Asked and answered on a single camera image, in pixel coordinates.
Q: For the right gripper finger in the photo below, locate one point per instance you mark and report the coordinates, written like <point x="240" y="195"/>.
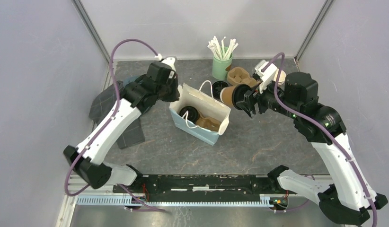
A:
<point x="248" y="91"/>
<point x="248" y="108"/>

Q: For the black coffee cup lid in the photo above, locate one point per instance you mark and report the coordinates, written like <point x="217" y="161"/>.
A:
<point x="238" y="94"/>

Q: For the green straw holder cup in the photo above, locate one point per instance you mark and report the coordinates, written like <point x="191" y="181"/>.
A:
<point x="220" y="68"/>

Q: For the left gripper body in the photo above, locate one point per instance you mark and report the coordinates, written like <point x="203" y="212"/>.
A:
<point x="169" y="92"/>

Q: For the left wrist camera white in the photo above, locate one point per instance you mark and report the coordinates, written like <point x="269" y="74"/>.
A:
<point x="170" y="61"/>

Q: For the left aluminium frame post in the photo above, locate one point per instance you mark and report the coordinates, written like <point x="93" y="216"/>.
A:
<point x="78" y="4"/>

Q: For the stack of black lids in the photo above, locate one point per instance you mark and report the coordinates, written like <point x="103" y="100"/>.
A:
<point x="217" y="88"/>

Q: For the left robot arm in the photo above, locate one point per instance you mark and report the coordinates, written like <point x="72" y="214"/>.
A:
<point x="87" y="158"/>

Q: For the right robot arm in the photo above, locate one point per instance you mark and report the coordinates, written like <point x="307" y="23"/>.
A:
<point x="349" y="200"/>

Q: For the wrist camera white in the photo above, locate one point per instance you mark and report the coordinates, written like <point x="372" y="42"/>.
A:
<point x="170" y="61"/>
<point x="264" y="73"/>

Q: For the right aluminium frame post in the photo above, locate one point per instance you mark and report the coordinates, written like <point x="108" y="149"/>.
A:
<point x="313" y="29"/>

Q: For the stack of paper cups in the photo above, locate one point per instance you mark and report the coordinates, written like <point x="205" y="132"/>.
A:
<point x="280" y="77"/>

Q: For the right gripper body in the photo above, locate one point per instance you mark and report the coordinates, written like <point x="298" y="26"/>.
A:
<point x="266" y="100"/>

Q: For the light blue paper bag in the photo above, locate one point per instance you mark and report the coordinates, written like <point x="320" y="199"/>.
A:
<point x="200" y="114"/>

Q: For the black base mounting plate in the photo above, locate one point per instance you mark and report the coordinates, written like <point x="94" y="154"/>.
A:
<point x="205" y="188"/>

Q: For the grey checked cloth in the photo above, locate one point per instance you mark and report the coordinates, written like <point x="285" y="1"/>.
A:
<point x="118" y="121"/>

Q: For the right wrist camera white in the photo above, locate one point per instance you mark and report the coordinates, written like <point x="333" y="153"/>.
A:
<point x="264" y="73"/>

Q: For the blue cloth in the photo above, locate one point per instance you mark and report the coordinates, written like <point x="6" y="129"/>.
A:
<point x="129" y="80"/>

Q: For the remaining cardboard carrier tray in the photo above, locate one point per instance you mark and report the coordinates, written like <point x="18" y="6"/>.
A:
<point x="239" y="75"/>

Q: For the brown paper coffee cup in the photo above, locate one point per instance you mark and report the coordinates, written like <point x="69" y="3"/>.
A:
<point x="226" y="96"/>

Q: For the cardboard cup carrier tray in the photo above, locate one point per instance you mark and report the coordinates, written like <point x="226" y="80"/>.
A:
<point x="209" y="123"/>

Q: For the aluminium frame post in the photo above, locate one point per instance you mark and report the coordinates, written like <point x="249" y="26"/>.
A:
<point x="78" y="4"/>
<point x="313" y="29"/>

